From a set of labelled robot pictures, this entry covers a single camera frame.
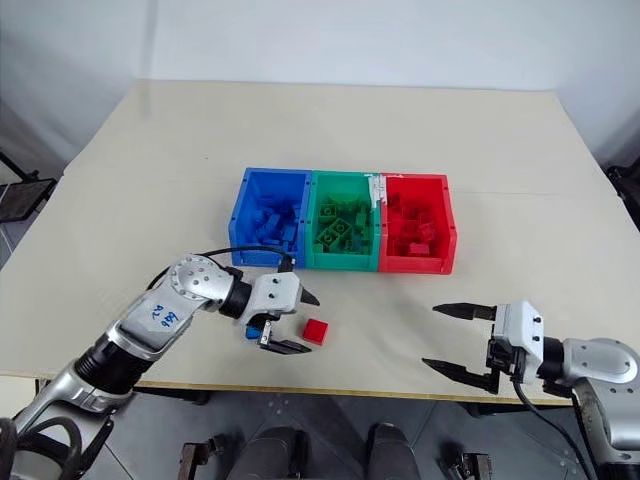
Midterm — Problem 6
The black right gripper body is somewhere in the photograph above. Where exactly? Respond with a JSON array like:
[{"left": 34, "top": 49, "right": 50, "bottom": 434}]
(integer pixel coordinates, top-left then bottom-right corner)
[{"left": 484, "top": 336, "right": 526, "bottom": 387}]

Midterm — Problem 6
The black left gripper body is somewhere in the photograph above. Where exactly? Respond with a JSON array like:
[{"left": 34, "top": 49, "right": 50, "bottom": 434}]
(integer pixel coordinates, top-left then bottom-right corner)
[{"left": 241, "top": 312, "right": 282, "bottom": 351}]

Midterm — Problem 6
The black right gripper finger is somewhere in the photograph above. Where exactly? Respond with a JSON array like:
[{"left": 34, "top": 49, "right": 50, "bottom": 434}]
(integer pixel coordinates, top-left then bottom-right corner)
[
  {"left": 421, "top": 356, "right": 502, "bottom": 395},
  {"left": 431, "top": 301, "right": 499, "bottom": 323}
]

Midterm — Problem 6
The small red cube block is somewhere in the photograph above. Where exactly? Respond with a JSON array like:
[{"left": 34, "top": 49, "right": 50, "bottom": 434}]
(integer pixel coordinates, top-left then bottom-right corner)
[{"left": 301, "top": 318, "right": 330, "bottom": 348}]

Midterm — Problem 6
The green plastic bin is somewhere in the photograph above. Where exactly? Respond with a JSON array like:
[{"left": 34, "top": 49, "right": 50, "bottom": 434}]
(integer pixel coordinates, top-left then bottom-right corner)
[{"left": 302, "top": 169, "right": 384, "bottom": 272}]

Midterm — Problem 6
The red plastic bin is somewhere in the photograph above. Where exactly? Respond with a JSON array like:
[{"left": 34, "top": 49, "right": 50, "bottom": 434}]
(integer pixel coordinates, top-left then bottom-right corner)
[{"left": 377, "top": 172, "right": 459, "bottom": 276}]

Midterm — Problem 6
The green studded long block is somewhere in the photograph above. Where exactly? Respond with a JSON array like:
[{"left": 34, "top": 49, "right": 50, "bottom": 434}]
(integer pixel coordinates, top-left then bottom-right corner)
[{"left": 315, "top": 217, "right": 356, "bottom": 248}]

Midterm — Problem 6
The flat green block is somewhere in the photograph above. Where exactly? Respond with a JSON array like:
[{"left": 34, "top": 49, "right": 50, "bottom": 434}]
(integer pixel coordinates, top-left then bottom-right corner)
[{"left": 341, "top": 236, "right": 374, "bottom": 256}]

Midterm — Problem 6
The green studded square block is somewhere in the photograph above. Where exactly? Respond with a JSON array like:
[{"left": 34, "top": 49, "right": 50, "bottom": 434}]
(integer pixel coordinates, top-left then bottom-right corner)
[{"left": 314, "top": 202, "right": 341, "bottom": 225}]

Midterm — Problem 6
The blue plastic bin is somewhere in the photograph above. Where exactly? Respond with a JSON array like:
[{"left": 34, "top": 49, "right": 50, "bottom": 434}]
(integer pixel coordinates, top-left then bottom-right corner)
[{"left": 228, "top": 166, "right": 314, "bottom": 270}]

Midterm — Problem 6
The dark rounded shape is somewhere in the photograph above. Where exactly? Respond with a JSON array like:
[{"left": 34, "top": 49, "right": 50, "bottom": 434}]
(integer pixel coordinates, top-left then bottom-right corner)
[
  {"left": 233, "top": 424, "right": 312, "bottom": 480},
  {"left": 366, "top": 422, "right": 422, "bottom": 480}
]

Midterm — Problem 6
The white tape strip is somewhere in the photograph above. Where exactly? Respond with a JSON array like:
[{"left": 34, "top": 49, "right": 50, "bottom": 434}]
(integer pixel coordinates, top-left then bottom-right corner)
[{"left": 365, "top": 172, "right": 404, "bottom": 207}]

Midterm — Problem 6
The black metal stand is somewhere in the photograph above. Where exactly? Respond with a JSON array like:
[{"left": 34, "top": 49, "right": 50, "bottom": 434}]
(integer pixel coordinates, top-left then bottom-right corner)
[{"left": 0, "top": 149, "right": 58, "bottom": 225}]

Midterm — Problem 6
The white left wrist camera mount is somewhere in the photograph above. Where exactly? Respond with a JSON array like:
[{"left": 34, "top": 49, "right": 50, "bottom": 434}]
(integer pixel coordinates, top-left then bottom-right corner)
[{"left": 247, "top": 271, "right": 305, "bottom": 322}]

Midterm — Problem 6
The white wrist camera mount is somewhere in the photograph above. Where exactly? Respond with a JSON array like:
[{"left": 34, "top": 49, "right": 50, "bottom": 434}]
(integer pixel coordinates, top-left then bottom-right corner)
[
  {"left": 247, "top": 271, "right": 305, "bottom": 322},
  {"left": 491, "top": 300, "right": 546, "bottom": 377}
]

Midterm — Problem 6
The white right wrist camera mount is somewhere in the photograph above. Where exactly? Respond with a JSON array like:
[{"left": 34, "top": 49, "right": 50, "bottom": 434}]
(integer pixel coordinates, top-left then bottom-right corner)
[{"left": 491, "top": 300, "right": 546, "bottom": 377}]

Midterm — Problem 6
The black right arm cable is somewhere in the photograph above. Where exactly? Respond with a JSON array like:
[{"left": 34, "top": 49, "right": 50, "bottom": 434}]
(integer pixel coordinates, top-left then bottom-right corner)
[{"left": 509, "top": 374, "right": 604, "bottom": 480}]

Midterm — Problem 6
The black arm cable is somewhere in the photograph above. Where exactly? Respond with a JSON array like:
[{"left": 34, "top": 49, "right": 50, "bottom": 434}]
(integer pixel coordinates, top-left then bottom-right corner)
[
  {"left": 509, "top": 374, "right": 604, "bottom": 480},
  {"left": 144, "top": 247, "right": 296, "bottom": 292}
]

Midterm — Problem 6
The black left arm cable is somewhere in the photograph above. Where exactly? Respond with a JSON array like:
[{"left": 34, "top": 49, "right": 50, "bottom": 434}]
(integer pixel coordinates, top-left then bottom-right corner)
[{"left": 144, "top": 247, "right": 296, "bottom": 292}]

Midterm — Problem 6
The dark metal bracket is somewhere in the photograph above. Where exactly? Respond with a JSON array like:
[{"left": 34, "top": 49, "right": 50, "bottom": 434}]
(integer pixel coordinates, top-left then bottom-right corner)
[
  {"left": 181, "top": 433, "right": 227, "bottom": 480},
  {"left": 446, "top": 446, "right": 497, "bottom": 480}
]

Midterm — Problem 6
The dark table frame bar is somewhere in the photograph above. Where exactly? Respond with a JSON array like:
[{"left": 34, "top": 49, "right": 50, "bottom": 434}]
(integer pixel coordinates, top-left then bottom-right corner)
[{"left": 132, "top": 384, "right": 212, "bottom": 407}]

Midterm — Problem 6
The black equipment frame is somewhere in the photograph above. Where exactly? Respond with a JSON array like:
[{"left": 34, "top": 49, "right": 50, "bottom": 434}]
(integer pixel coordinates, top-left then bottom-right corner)
[{"left": 603, "top": 158, "right": 640, "bottom": 229}]

